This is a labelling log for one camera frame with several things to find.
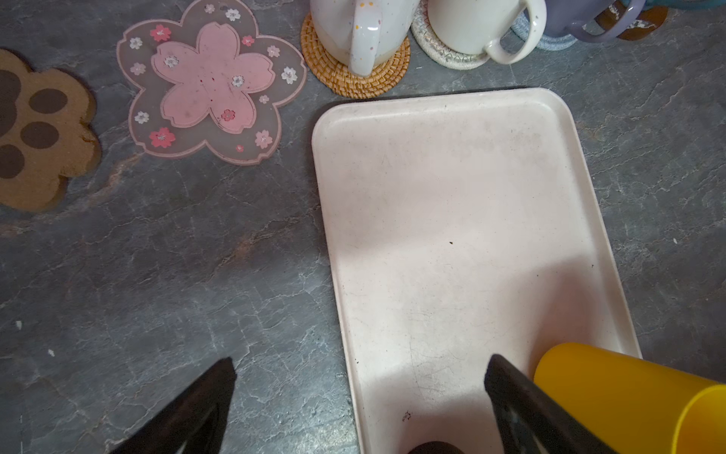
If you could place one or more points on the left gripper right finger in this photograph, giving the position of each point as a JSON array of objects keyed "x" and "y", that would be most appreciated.
[{"x": 528, "y": 420}]

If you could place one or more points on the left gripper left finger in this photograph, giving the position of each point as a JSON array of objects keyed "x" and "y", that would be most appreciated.
[{"x": 195, "y": 421}]

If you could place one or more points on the black mug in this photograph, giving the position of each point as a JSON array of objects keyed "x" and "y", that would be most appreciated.
[{"x": 435, "y": 447}]

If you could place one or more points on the beige serving tray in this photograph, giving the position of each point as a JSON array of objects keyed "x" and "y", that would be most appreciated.
[{"x": 459, "y": 227}]

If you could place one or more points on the paw print coaster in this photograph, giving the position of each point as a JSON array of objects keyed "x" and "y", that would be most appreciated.
[{"x": 46, "y": 138}]

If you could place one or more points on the pink flower coaster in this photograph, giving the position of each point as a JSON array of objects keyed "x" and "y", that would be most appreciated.
[{"x": 210, "y": 80}]

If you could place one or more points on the brown wicker round coaster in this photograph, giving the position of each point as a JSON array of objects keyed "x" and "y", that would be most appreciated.
[{"x": 337, "y": 77}]

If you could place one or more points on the grey round coaster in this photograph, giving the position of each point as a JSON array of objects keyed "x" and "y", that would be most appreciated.
[{"x": 521, "y": 29}]

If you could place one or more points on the red mug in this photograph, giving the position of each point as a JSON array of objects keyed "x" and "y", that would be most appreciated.
[{"x": 475, "y": 27}]

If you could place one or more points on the white mug purple outside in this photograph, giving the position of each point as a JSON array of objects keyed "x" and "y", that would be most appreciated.
[{"x": 570, "y": 17}]

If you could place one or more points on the brown glossy round coaster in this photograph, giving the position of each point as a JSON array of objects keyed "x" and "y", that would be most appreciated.
[{"x": 646, "y": 22}]

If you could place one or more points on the yellow mug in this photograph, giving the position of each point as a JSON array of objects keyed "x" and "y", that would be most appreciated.
[{"x": 635, "y": 406}]

